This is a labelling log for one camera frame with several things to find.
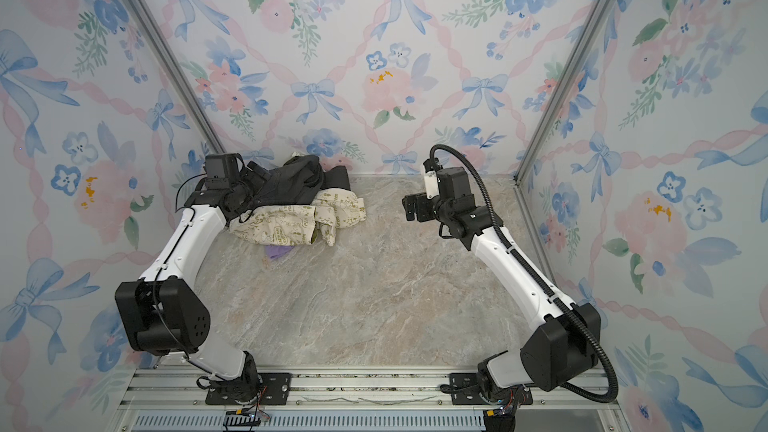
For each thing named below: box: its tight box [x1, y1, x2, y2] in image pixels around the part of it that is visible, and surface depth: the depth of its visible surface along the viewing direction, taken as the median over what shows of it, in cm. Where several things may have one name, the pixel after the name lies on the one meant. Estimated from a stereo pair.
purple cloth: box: [265, 245, 295, 259], surface depth 99 cm
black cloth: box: [256, 155, 351, 205], surface depth 106 cm
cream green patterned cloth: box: [228, 188, 367, 247], surface depth 97 cm
